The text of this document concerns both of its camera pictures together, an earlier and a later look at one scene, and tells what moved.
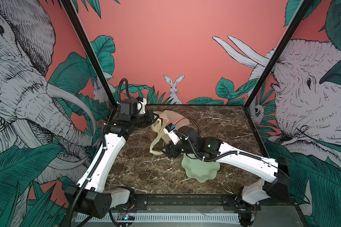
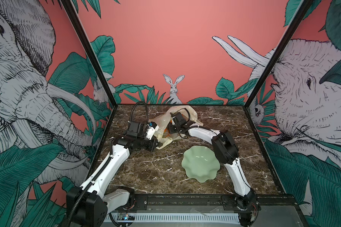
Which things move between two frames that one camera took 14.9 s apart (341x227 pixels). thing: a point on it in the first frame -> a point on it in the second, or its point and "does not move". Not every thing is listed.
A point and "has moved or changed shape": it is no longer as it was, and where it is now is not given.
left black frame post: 92,52 does not move
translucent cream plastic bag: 166,117 has moved or changed shape
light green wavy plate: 201,170 does not move
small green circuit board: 125,216 does not move
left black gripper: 149,114 -> 153,145
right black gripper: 171,149 -> 171,128
